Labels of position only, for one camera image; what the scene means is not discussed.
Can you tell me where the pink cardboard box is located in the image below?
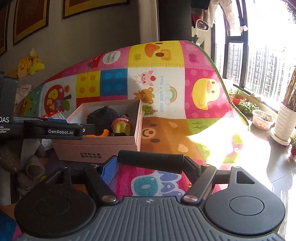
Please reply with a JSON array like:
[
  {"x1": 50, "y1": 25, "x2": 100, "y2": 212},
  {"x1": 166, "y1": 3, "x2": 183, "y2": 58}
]
[{"x1": 52, "y1": 99, "x2": 142, "y2": 163}]

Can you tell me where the white ribbed plant pot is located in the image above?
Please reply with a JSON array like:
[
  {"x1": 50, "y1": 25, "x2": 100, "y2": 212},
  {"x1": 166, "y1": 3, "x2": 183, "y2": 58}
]
[{"x1": 270, "y1": 104, "x2": 295, "y2": 146}]

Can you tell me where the white pink crumpled cloth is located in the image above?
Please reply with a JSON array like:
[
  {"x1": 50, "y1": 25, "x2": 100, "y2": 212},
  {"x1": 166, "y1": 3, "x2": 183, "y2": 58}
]
[{"x1": 15, "y1": 84, "x2": 32, "y2": 106}]

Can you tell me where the colourful cartoon play mat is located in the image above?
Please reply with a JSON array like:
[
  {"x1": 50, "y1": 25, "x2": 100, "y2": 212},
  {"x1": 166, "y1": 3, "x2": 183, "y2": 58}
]
[{"x1": 0, "y1": 39, "x2": 253, "y2": 241}]

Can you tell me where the black plush toy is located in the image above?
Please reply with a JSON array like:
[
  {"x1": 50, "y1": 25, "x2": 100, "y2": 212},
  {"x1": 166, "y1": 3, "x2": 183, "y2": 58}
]
[{"x1": 86, "y1": 106, "x2": 119, "y2": 136}]

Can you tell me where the gold framed wall picture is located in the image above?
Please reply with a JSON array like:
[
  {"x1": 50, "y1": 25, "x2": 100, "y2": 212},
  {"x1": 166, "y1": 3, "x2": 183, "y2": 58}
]
[{"x1": 13, "y1": 0, "x2": 50, "y2": 46}]

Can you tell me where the clear bowl on sill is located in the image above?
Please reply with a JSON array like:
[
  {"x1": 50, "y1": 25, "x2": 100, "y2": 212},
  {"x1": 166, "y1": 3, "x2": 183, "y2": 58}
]
[{"x1": 252, "y1": 109, "x2": 274, "y2": 131}]

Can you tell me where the yellow dog plush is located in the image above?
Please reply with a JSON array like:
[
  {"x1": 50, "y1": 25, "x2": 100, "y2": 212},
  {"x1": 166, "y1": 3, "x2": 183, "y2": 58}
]
[{"x1": 29, "y1": 49, "x2": 45, "y2": 75}]

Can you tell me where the black cylindrical flashlight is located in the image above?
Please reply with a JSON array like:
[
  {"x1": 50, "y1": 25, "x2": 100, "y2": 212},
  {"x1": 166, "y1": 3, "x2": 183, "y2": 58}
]
[{"x1": 117, "y1": 150, "x2": 185, "y2": 174}]

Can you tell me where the yellow duck plush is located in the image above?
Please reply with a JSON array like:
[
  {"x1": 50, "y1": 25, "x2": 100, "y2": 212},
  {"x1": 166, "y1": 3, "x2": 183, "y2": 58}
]
[{"x1": 17, "y1": 57, "x2": 32, "y2": 79}]

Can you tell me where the orange plastic toy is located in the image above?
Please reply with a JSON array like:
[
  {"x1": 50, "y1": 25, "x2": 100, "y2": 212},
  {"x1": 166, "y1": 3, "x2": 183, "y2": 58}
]
[{"x1": 86, "y1": 128, "x2": 110, "y2": 138}]

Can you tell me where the blue wet wipes packet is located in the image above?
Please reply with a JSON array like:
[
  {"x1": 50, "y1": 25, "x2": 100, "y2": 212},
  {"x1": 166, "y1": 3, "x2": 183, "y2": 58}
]
[{"x1": 48, "y1": 113, "x2": 67, "y2": 123}]

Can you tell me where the pink yellow cupcake toy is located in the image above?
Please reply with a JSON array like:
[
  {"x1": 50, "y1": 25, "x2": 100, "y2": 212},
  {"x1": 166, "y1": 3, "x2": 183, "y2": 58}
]
[{"x1": 111, "y1": 114, "x2": 132, "y2": 137}]

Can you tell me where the red flower pot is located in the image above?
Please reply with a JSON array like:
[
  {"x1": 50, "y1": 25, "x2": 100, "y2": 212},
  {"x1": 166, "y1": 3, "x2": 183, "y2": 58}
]
[{"x1": 229, "y1": 93, "x2": 246, "y2": 106}]

